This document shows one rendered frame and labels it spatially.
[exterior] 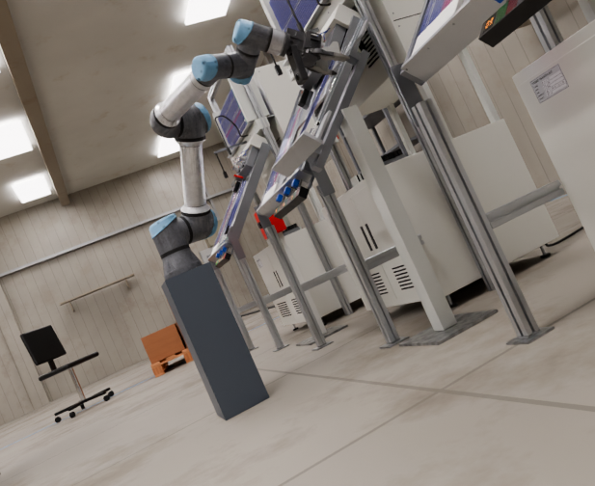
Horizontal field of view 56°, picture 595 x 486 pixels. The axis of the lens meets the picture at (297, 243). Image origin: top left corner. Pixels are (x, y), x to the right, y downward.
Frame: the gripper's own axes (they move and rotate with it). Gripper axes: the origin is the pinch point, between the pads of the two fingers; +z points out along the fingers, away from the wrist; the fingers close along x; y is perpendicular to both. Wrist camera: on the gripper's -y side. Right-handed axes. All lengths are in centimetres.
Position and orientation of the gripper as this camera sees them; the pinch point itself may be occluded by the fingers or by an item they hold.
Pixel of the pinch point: (340, 67)
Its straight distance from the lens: 190.9
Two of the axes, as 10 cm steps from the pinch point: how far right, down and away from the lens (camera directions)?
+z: 9.4, 1.9, 2.8
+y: 1.2, -9.6, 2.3
